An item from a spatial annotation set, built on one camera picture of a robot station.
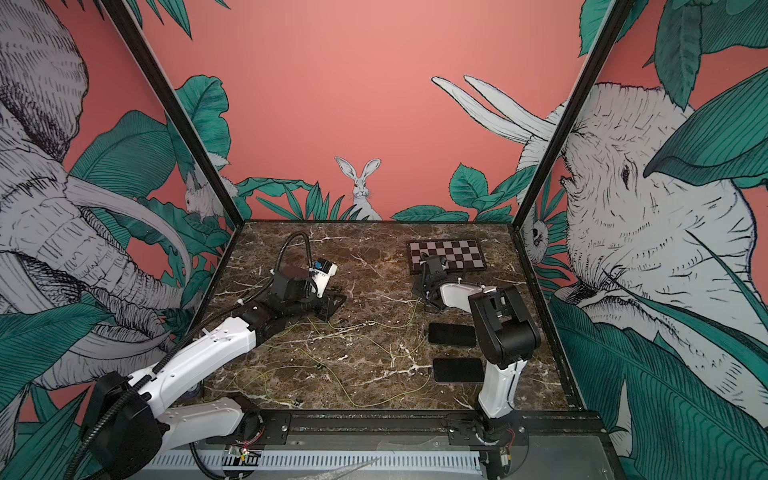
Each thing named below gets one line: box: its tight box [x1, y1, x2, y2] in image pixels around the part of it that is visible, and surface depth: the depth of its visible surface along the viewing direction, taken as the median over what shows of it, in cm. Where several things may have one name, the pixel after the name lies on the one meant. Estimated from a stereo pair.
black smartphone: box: [428, 323, 476, 347], surface depth 94 cm
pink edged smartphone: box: [433, 358, 485, 383], surface depth 87 cm
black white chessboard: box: [407, 239, 488, 275], surface depth 112 cm
